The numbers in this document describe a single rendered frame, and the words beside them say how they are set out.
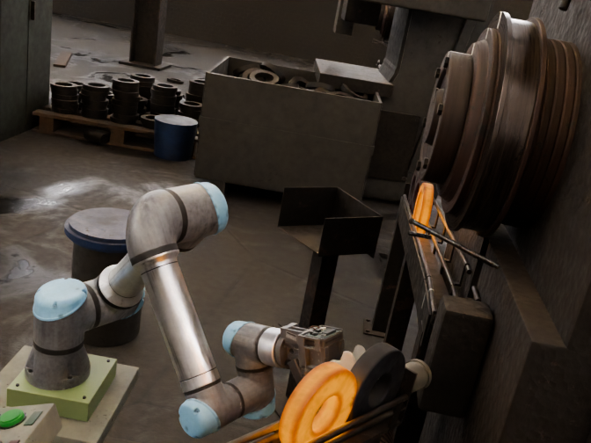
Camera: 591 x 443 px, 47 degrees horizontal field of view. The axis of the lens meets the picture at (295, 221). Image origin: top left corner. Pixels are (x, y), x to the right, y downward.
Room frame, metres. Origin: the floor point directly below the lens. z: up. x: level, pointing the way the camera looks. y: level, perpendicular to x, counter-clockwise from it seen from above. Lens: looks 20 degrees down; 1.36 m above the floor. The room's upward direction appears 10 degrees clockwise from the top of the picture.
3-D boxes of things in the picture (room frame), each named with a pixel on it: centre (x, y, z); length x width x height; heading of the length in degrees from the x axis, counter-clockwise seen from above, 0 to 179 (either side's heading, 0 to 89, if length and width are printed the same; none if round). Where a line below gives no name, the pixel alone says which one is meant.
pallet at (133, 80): (4.97, 1.35, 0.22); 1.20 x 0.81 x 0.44; 91
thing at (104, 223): (2.18, 0.63, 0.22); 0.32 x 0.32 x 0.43
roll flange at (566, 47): (1.45, -0.45, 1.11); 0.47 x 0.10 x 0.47; 176
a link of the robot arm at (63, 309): (1.39, 0.51, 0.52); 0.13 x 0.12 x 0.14; 143
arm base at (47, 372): (1.39, 0.51, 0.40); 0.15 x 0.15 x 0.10
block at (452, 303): (1.22, -0.37, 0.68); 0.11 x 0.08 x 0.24; 86
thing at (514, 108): (1.45, -0.37, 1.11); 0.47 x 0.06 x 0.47; 176
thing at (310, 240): (1.97, -0.10, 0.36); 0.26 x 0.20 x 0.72; 31
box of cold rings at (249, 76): (4.24, 0.14, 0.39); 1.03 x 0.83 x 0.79; 90
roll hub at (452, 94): (1.46, -0.27, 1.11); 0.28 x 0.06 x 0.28; 176
